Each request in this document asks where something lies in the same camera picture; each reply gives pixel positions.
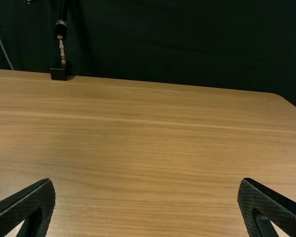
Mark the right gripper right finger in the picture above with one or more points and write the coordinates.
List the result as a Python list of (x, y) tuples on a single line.
[(269, 205)]

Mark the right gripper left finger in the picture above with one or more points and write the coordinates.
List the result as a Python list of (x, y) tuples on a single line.
[(22, 209)]

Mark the black clamp stand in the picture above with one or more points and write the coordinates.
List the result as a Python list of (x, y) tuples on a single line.
[(59, 74)]

